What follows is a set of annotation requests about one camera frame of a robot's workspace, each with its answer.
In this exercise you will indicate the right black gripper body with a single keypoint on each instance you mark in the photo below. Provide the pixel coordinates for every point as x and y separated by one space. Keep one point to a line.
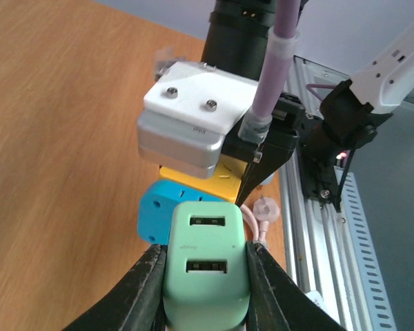
287 116

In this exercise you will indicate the grey slotted cable duct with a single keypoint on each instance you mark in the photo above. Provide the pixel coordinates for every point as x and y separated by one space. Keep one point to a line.
378 308

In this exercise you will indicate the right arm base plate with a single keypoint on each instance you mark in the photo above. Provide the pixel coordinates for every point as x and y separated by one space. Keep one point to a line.
316 154

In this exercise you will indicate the teal plug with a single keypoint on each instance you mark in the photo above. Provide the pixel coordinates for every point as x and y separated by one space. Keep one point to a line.
157 205

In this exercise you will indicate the yellow cube socket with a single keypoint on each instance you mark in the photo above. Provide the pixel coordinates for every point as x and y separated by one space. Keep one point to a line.
224 183

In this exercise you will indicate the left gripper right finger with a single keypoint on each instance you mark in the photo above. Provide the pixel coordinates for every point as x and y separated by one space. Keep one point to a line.
276 303

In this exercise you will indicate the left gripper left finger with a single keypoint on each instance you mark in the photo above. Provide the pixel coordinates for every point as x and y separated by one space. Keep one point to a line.
135 302

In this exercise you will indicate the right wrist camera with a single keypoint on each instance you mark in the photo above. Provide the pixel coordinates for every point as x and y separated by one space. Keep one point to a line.
187 114

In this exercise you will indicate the white grey plug adapter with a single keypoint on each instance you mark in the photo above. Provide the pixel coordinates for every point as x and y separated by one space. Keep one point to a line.
317 299

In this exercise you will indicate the mint green usb charger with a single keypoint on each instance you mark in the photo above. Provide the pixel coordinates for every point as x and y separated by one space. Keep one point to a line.
206 284

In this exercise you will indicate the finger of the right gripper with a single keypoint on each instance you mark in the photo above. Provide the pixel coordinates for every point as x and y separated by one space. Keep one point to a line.
274 155

